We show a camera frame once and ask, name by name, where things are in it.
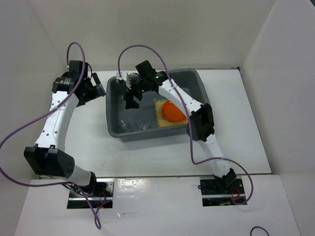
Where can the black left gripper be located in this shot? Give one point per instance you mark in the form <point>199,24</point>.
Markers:
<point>97,91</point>

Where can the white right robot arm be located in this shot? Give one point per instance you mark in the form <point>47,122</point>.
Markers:
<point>200,117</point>

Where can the yellow woven bamboo mat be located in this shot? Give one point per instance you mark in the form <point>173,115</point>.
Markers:
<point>161,121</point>

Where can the orange plastic bowl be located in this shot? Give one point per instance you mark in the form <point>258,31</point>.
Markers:
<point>171,112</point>

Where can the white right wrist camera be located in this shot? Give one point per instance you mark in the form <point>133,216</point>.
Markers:
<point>123,77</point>

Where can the grey plastic bin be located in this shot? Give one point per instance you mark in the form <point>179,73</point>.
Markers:
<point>187,79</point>

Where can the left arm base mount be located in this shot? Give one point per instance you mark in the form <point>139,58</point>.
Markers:
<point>103,197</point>

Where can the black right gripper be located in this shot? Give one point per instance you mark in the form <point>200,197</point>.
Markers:
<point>130,103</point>

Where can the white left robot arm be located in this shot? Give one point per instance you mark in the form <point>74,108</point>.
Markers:
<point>47,157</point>

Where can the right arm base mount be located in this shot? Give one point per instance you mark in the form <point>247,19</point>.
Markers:
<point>213,196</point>

